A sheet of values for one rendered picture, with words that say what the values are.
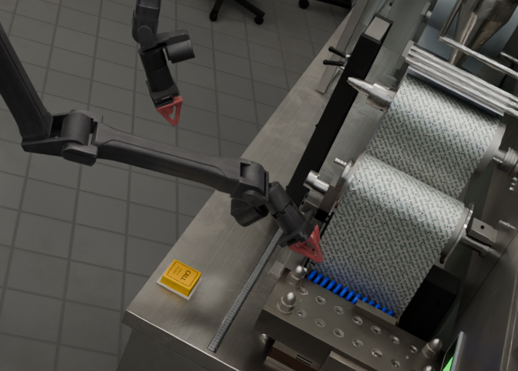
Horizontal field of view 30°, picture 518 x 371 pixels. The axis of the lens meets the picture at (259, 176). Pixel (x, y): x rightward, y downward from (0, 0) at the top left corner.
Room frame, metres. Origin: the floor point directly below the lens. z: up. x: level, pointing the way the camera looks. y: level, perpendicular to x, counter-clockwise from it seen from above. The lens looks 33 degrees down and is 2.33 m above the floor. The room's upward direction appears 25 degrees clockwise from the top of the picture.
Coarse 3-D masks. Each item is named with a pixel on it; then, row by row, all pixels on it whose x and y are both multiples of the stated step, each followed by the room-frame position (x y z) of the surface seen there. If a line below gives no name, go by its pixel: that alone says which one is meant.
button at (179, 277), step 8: (176, 264) 1.67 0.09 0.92; (184, 264) 1.68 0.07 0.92; (168, 272) 1.63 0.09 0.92; (176, 272) 1.64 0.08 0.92; (184, 272) 1.66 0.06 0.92; (192, 272) 1.67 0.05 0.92; (160, 280) 1.62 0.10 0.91; (168, 280) 1.62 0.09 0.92; (176, 280) 1.62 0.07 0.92; (184, 280) 1.63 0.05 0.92; (192, 280) 1.64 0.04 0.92; (176, 288) 1.61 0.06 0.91; (184, 288) 1.61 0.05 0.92; (192, 288) 1.63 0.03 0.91
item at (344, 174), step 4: (348, 160) 1.79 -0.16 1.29; (352, 160) 1.79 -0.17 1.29; (348, 164) 1.77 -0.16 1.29; (352, 164) 1.78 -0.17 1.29; (348, 168) 1.77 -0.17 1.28; (344, 172) 1.76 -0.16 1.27; (348, 172) 1.76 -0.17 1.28; (340, 176) 1.75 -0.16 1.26; (344, 176) 1.75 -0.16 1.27; (340, 180) 1.75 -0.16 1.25; (344, 180) 1.75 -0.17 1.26; (336, 184) 1.75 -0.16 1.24; (340, 184) 1.75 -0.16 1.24; (336, 188) 1.76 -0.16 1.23; (340, 188) 1.75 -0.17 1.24
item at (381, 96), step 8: (376, 80) 2.04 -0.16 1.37; (376, 88) 2.02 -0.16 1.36; (384, 88) 2.02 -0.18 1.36; (392, 88) 2.03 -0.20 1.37; (368, 96) 2.01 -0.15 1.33; (376, 96) 2.01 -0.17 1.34; (384, 96) 2.01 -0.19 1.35; (392, 96) 2.01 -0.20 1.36; (368, 104) 2.02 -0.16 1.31; (376, 104) 2.01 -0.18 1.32; (384, 104) 2.01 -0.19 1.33; (384, 112) 2.01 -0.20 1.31
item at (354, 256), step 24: (336, 216) 1.72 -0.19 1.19; (336, 240) 1.72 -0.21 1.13; (360, 240) 1.72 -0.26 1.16; (384, 240) 1.71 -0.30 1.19; (336, 264) 1.72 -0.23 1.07; (360, 264) 1.71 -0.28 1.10; (384, 264) 1.71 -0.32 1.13; (408, 264) 1.70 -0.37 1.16; (432, 264) 1.70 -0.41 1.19; (360, 288) 1.71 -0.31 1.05; (384, 288) 1.71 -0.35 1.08; (408, 288) 1.70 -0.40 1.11
